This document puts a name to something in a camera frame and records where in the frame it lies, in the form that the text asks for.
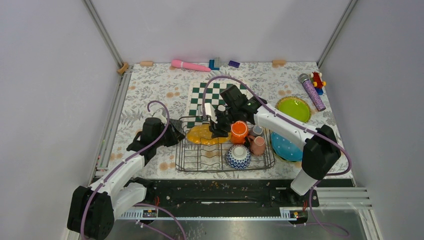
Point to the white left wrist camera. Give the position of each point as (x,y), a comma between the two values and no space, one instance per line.
(161,114)

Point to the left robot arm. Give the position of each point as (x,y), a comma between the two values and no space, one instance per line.
(97,206)

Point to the purple glitter microphone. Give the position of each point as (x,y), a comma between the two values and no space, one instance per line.
(312,93)

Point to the orange mug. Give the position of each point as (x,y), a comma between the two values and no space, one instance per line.
(239,131)

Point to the teal dotted plate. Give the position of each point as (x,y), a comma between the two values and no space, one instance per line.
(285,148)

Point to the blue grey lego bricks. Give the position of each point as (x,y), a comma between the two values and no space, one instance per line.
(214,64)

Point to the lime green dotted plate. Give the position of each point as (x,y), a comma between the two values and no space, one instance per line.
(285,160)

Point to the plain lime green plate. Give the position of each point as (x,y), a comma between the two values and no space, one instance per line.
(295,108)

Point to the wooden corner block left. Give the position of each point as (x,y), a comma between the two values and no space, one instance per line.
(123,69)

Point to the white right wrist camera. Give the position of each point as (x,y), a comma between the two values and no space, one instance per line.
(205,111)

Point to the wooden block back left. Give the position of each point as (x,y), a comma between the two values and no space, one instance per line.
(146,63)

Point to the pink mug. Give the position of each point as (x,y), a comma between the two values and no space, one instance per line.
(257,144)

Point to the green white chessboard mat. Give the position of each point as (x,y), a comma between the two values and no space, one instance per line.
(193,116)

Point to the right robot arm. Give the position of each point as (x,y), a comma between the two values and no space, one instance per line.
(319,146)

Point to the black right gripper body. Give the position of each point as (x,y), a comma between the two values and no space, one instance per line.
(224,119)

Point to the grey lego baseplate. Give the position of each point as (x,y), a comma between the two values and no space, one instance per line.
(177,125)

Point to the blue grey mug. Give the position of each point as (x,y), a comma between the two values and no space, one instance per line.
(256,131)

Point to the pink cylindrical toy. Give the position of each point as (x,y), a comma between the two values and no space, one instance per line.
(176,63)

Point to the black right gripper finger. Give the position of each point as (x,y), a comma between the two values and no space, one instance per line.
(223,132)
(215,133)

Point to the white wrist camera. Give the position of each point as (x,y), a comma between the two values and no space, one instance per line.
(161,114)
(205,111)

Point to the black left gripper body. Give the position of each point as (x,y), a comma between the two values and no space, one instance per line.
(168,137)

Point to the wooden block back right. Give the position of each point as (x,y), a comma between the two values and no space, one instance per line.
(276,63)

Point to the metal wire dish rack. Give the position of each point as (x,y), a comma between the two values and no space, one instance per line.
(193,157)

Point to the orange dotted plate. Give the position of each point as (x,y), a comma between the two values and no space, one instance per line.
(201,134)

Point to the purple lego brick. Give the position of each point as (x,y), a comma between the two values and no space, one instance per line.
(234,64)

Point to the blue white patterned bowl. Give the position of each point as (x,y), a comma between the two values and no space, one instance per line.
(238,157)

